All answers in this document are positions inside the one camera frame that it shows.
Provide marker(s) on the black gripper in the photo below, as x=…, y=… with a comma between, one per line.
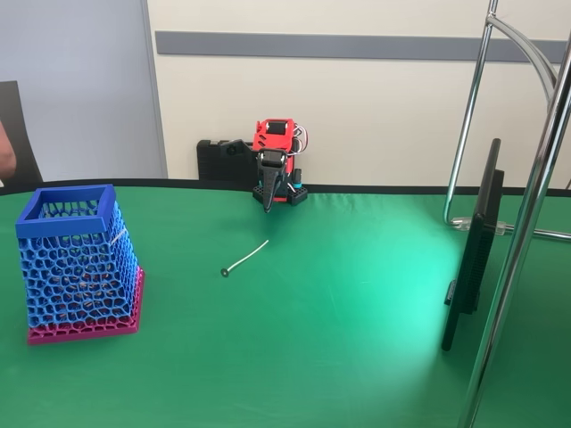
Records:
x=271, y=171

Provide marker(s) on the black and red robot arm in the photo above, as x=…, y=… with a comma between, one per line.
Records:
x=273, y=139

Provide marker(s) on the person's bare forearm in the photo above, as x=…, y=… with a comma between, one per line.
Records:
x=6, y=151

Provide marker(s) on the blue mesh basket magenta base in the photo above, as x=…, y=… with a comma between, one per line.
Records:
x=76, y=276

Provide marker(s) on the green cloth with black trim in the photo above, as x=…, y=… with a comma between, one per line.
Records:
x=312, y=334

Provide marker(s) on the clear plastic clip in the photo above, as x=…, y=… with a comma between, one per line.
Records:
x=464, y=223

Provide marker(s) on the white LED light panel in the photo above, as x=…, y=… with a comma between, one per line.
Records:
x=479, y=249

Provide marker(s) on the chrome tube stand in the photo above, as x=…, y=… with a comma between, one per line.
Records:
x=513, y=267

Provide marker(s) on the black chair back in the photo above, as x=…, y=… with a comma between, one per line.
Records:
x=26, y=134

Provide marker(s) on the black perforated arm base plate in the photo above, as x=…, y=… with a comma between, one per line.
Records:
x=296, y=196

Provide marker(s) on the grey wall rail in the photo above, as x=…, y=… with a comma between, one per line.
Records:
x=312, y=46

